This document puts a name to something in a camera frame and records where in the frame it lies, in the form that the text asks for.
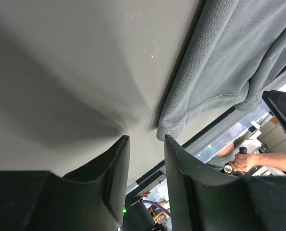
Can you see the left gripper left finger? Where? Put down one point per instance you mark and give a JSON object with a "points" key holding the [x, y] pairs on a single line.
{"points": [[89, 198]]}

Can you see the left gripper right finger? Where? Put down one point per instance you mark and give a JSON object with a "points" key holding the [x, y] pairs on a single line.
{"points": [[203, 199]]}

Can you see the grey t shirt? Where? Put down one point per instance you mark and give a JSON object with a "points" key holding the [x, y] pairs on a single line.
{"points": [[237, 48]]}

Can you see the operator forearm in background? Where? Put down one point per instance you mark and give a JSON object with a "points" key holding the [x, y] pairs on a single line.
{"points": [[276, 160]]}

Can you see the operator hand in background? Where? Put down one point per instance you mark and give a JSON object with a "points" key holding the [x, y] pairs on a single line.
{"points": [[243, 162]]}

